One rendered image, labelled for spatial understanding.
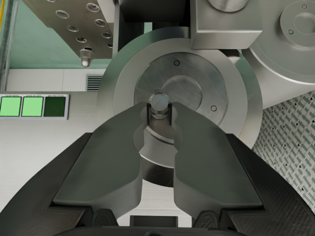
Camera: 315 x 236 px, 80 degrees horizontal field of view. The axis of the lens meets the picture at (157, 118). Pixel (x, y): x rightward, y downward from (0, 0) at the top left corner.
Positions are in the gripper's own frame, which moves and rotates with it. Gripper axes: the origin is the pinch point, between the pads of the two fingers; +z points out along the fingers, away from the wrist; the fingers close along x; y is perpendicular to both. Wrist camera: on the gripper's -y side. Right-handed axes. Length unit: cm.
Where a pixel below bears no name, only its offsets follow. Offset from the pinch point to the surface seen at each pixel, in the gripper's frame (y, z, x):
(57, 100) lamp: 15.9, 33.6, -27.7
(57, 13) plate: -4.5, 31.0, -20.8
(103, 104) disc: 1.7, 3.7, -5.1
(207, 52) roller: -2.2, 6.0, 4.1
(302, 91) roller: 1.6, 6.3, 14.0
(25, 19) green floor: 6, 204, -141
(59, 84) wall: 100, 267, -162
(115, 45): -2.5, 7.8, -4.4
